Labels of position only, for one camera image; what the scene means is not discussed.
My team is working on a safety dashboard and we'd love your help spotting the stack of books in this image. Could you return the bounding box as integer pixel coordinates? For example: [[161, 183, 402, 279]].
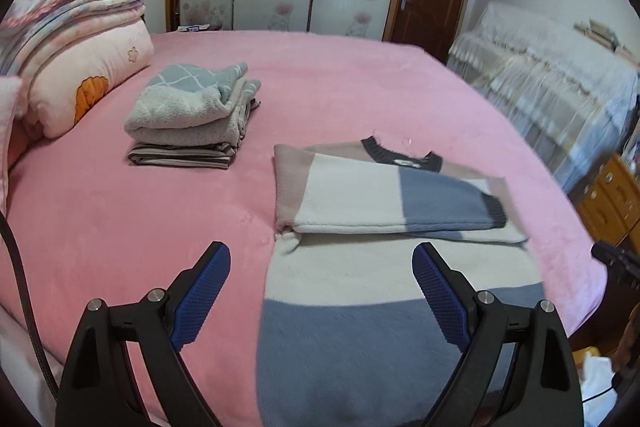
[[575, 19, 640, 62]]

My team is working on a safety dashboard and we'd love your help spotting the flower print folded quilt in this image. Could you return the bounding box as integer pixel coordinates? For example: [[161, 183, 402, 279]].
[[20, 19, 155, 138]]

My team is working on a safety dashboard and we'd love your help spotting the wooden desk with drawers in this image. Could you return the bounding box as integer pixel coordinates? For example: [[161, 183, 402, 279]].
[[575, 154, 640, 353]]

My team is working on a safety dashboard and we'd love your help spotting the black cable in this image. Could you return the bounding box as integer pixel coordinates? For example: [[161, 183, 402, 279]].
[[0, 214, 58, 403]]

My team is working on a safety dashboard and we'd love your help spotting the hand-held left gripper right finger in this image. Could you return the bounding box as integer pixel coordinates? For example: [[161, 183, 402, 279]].
[[411, 242, 586, 427]]

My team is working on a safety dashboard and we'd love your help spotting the lace-covered piano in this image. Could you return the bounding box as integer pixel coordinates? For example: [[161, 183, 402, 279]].
[[446, 1, 640, 192]]

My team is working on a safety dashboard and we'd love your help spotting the printed bed sheet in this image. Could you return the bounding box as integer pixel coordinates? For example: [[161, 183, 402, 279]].
[[0, 302, 66, 427]]

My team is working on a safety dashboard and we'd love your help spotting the white printed cushion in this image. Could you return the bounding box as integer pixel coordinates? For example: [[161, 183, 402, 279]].
[[0, 77, 23, 212]]

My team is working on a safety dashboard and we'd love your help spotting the colour-block knit sweater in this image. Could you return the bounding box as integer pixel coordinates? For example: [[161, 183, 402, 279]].
[[256, 136, 546, 427]]

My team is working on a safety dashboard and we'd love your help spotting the cluster of small bottles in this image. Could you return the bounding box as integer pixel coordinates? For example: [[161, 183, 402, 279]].
[[620, 137, 640, 172]]

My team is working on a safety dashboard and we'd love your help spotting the pink fleece bed blanket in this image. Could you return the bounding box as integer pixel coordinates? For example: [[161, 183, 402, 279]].
[[0, 29, 608, 427]]

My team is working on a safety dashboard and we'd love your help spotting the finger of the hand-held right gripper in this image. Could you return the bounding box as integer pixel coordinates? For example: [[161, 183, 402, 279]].
[[591, 241, 640, 290]]

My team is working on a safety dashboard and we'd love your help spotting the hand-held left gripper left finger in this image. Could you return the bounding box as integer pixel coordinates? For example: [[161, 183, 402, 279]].
[[54, 241, 232, 427]]

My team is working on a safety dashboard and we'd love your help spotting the light grey folded garment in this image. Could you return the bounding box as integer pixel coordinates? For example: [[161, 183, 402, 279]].
[[129, 79, 262, 150]]

